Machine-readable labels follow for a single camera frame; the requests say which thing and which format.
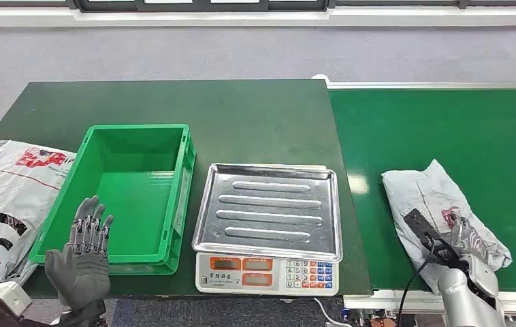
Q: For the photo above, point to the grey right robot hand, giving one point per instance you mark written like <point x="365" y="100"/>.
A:
<point x="467" y="237"/>

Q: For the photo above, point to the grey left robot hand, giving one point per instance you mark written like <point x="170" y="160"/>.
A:
<point x="80" y="271"/>

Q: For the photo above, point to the grey mailer package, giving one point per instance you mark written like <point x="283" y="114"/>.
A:
<point x="425" y="194"/>

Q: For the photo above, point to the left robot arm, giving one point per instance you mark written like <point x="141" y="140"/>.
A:
<point x="84" y="318"/>

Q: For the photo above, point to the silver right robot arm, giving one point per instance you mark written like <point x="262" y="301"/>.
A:
<point x="463" y="293"/>

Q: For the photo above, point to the green conveyor belt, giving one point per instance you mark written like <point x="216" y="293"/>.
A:
<point x="443" y="131"/>

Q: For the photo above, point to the green plastic crate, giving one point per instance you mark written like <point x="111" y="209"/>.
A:
<point x="136" y="203"/>

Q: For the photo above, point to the large white printed poly bag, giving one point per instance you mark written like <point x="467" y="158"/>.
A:
<point x="10" y="194"/>

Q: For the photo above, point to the white electronic scale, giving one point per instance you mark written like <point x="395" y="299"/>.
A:
<point x="267" y="277"/>

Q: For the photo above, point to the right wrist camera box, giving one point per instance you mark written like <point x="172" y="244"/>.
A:
<point x="422" y="228"/>

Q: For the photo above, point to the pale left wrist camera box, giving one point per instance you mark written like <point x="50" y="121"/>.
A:
<point x="3" y="297"/>

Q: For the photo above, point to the aluminium conveyor frame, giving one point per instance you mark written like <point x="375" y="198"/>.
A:
<point x="398" y="301"/>

